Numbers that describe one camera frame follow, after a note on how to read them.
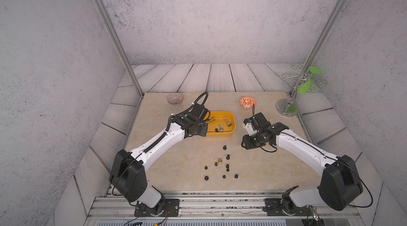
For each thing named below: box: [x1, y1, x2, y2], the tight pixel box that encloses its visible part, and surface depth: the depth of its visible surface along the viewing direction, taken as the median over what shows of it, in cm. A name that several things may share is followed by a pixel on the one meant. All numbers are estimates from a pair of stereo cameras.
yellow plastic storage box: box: [205, 110, 236, 137], surface depth 104 cm
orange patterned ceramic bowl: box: [239, 96, 257, 110], surface depth 114 cm
